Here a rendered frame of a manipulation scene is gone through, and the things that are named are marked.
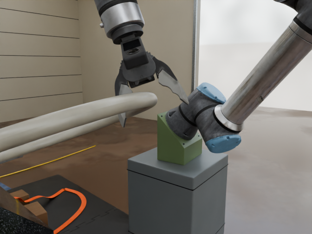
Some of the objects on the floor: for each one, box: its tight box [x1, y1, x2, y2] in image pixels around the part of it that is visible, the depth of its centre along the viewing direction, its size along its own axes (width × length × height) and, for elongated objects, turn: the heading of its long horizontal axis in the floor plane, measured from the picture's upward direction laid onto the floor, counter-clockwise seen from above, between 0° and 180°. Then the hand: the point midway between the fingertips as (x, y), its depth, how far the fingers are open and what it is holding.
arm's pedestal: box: [127, 147, 228, 234], centre depth 155 cm, size 50×50×85 cm
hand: (156, 116), depth 58 cm, fingers open, 14 cm apart
